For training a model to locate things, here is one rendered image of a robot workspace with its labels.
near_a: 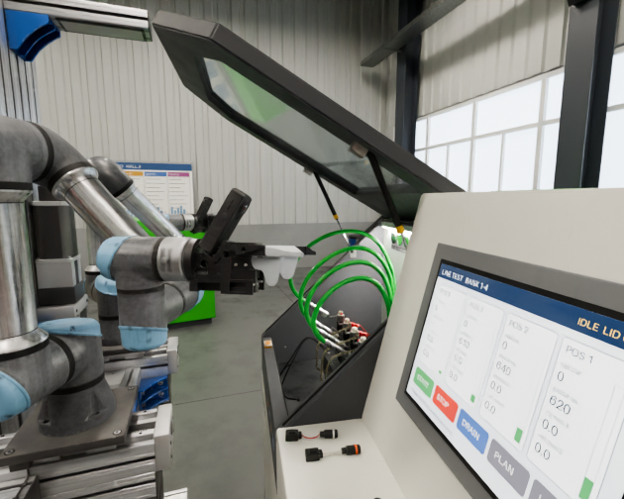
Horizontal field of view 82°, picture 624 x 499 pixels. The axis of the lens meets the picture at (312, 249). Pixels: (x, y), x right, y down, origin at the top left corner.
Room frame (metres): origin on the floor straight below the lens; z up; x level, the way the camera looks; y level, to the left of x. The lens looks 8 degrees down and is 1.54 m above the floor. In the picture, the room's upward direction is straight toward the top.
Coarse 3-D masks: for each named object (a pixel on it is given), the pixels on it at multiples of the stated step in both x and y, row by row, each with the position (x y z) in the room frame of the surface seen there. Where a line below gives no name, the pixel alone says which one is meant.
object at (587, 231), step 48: (480, 192) 0.66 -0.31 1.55; (528, 192) 0.55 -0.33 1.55; (576, 192) 0.47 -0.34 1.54; (432, 240) 0.77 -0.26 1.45; (480, 240) 0.62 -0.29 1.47; (528, 240) 0.52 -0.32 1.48; (576, 240) 0.44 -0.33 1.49; (384, 336) 0.85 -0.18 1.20; (384, 384) 0.78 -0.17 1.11; (384, 432) 0.73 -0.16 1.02; (432, 480) 0.55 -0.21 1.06
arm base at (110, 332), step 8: (104, 320) 1.18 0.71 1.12; (112, 320) 1.18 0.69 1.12; (104, 328) 1.17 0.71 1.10; (112, 328) 1.17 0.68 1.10; (104, 336) 1.16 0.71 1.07; (112, 336) 1.17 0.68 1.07; (120, 336) 1.17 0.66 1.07; (104, 344) 1.16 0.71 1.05; (112, 344) 1.16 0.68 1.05; (120, 344) 1.17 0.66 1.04
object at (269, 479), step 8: (264, 400) 1.30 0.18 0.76; (264, 408) 1.31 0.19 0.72; (264, 416) 1.32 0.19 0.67; (264, 424) 1.33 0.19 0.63; (264, 432) 1.35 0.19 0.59; (264, 440) 1.36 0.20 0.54; (264, 448) 1.37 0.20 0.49; (264, 456) 1.39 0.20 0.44; (264, 464) 1.41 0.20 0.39; (272, 464) 0.93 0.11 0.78; (264, 472) 1.42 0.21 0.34; (272, 472) 0.93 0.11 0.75; (264, 480) 1.44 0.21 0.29; (272, 480) 0.94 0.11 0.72; (264, 488) 1.45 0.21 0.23; (272, 488) 0.94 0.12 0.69; (264, 496) 1.46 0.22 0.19; (272, 496) 0.95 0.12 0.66
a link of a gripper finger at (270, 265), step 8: (272, 248) 0.50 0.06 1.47; (280, 248) 0.50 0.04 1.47; (288, 248) 0.50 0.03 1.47; (296, 248) 0.50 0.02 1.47; (256, 256) 0.54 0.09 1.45; (264, 256) 0.51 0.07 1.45; (272, 256) 0.50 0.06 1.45; (280, 256) 0.50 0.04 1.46; (296, 256) 0.49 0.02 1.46; (256, 264) 0.53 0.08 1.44; (264, 264) 0.52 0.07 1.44; (272, 264) 0.51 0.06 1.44; (280, 264) 0.50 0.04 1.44; (264, 272) 0.51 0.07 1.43; (272, 272) 0.50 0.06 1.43; (272, 280) 0.50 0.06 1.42
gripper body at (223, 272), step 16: (192, 240) 0.58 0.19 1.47; (192, 256) 0.56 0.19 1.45; (208, 256) 0.57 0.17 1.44; (224, 256) 0.55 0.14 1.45; (240, 256) 0.54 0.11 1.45; (192, 272) 0.56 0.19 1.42; (208, 272) 0.57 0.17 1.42; (224, 272) 0.54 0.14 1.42; (240, 272) 0.54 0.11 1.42; (256, 272) 0.54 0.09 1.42; (192, 288) 0.56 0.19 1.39; (208, 288) 0.58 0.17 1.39; (224, 288) 0.54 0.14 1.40; (240, 288) 0.55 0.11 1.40; (256, 288) 0.55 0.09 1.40
